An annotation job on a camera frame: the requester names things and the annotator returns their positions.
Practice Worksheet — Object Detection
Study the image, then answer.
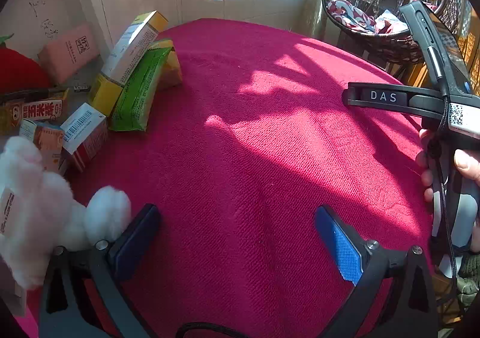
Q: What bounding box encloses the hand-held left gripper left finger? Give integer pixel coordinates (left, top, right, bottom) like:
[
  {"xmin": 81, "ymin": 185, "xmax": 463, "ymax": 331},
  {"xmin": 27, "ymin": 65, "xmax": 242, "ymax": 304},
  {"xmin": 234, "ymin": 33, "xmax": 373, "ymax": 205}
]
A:
[{"xmin": 39, "ymin": 204, "xmax": 162, "ymax": 338}]

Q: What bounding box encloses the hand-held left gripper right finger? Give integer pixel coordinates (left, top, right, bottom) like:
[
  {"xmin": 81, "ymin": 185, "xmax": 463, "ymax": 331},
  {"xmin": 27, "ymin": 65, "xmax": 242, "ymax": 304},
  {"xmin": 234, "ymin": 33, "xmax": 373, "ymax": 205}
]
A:
[{"xmin": 314, "ymin": 205, "xmax": 439, "ymax": 338}]

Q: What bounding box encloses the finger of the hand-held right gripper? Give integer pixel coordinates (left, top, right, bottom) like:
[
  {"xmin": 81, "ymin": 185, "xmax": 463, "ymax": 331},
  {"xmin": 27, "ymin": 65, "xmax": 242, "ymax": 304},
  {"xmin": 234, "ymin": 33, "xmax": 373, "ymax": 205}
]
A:
[{"xmin": 342, "ymin": 82, "xmax": 363, "ymax": 107}]

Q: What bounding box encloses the white plush toy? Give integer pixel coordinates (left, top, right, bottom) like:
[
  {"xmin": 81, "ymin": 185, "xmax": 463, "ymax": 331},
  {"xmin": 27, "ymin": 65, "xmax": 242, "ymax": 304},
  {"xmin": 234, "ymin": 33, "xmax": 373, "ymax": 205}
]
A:
[{"xmin": 0, "ymin": 136, "xmax": 133, "ymax": 291}]

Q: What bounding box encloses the green snack packet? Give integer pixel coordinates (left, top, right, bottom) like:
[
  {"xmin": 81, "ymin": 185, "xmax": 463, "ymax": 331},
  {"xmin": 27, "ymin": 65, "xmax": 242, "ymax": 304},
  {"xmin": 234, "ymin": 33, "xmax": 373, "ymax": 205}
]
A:
[{"xmin": 109, "ymin": 48, "xmax": 174, "ymax": 132}]

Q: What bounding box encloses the person's right hand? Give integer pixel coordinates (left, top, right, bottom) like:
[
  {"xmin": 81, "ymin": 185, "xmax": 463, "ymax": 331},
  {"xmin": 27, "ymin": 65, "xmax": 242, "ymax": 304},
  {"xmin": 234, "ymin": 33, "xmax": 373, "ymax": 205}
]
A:
[{"xmin": 415, "ymin": 128, "xmax": 480, "ymax": 204}]

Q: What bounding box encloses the red white patterned cushion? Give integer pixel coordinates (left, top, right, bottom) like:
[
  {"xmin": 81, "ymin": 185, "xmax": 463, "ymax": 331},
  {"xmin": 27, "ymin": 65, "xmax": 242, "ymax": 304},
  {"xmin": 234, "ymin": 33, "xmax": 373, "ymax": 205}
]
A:
[{"xmin": 326, "ymin": 0, "xmax": 376, "ymax": 34}]

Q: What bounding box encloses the white red barcode box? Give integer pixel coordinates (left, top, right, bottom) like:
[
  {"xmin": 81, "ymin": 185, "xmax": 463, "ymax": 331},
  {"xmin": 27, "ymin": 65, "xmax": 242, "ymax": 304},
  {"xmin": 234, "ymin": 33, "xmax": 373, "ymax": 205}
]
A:
[{"xmin": 60, "ymin": 102, "xmax": 110, "ymax": 173}]

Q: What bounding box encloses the orange small carton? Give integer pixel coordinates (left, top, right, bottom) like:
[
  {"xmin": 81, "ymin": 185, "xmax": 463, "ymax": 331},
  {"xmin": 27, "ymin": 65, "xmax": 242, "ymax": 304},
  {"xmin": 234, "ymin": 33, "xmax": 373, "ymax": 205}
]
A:
[{"xmin": 19, "ymin": 119, "xmax": 65, "ymax": 174}]

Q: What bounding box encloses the yellow corn drink carton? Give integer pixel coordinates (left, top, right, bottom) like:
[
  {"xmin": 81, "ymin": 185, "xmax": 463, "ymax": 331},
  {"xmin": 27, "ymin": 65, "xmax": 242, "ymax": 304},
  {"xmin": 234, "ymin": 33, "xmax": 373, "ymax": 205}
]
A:
[{"xmin": 149, "ymin": 38, "xmax": 184, "ymax": 90}]

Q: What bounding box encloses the yellow white medicine box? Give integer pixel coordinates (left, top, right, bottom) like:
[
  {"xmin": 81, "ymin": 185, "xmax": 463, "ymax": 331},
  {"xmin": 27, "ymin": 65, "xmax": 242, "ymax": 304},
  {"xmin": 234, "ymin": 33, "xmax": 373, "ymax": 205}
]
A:
[{"xmin": 88, "ymin": 10, "xmax": 169, "ymax": 116}]

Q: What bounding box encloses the pink tissue pack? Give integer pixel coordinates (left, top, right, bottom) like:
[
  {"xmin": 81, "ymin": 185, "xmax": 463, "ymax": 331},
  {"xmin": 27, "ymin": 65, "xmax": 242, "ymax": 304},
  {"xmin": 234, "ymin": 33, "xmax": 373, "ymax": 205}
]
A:
[{"xmin": 37, "ymin": 22, "xmax": 101, "ymax": 85}]

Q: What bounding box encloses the red strawberry plush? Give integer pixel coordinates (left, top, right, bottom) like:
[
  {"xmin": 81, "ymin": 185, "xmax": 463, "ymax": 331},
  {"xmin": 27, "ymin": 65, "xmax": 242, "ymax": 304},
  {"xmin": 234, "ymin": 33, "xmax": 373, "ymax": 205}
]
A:
[{"xmin": 0, "ymin": 35, "xmax": 52, "ymax": 94}]

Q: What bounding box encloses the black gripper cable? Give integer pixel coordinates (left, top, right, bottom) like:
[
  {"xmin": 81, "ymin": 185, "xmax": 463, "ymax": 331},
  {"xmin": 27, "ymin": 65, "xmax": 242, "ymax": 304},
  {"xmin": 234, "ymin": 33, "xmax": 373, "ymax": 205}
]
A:
[{"xmin": 175, "ymin": 321, "xmax": 245, "ymax": 338}]

